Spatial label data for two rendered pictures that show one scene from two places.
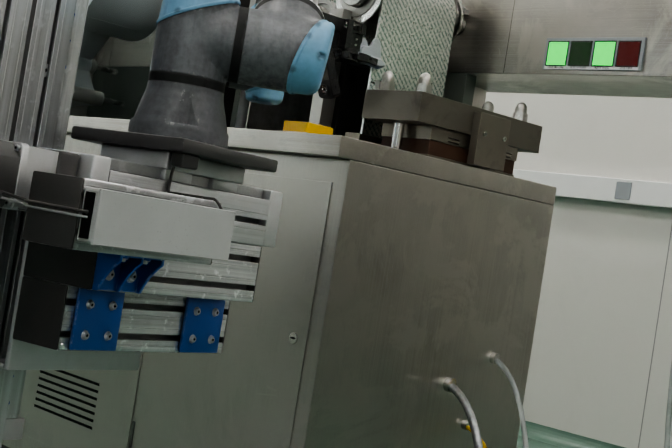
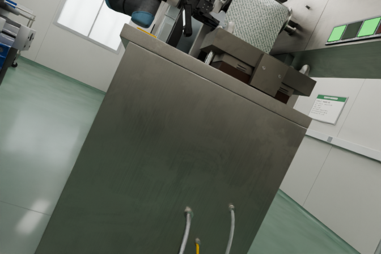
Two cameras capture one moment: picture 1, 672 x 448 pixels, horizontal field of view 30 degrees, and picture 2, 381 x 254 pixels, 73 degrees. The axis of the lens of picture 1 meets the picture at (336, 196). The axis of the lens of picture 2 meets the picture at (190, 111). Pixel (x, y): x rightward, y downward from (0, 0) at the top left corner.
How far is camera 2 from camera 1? 187 cm
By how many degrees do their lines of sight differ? 30
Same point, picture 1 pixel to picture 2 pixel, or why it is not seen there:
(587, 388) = (362, 232)
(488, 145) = (265, 76)
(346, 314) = (106, 141)
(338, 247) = (107, 96)
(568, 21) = (350, 13)
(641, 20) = not seen: outside the picture
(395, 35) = (240, 15)
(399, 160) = (174, 55)
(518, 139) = (294, 83)
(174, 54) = not seen: outside the picture
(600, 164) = not seen: outside the picture
